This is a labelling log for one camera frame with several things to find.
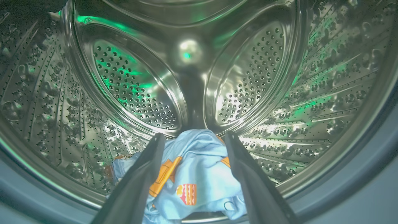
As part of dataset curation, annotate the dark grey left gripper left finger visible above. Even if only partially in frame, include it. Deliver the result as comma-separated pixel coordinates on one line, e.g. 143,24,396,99
90,133,165,224

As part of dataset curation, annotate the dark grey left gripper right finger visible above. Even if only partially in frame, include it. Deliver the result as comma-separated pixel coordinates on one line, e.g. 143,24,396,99
224,131,299,224

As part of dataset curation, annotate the blue cartoon garment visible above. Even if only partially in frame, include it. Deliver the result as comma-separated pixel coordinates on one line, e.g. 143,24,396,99
107,154,139,190
137,129,248,224

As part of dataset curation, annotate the grey rubber door gasket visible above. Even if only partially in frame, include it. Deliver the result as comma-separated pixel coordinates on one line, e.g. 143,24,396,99
0,72,398,224

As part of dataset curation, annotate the steel washing machine drum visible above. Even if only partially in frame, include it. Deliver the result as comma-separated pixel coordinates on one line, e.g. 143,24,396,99
0,0,398,223

